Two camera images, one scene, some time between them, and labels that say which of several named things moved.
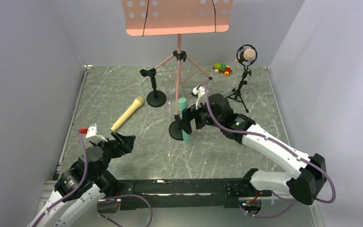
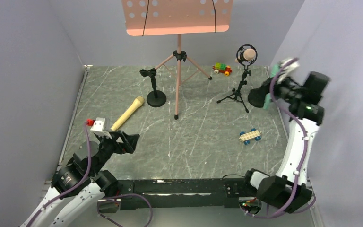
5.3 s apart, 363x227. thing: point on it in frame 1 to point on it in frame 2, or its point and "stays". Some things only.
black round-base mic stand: [175, 132] to [256, 96]
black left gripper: [116, 145] stays
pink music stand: [148, 17] stays
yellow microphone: [136, 103] stays
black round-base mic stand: [155, 98] stays
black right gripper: [188, 117] to [270, 92]
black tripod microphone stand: [246, 54] stays
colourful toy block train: [220, 67] stays
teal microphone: [183, 103] to [274, 72]
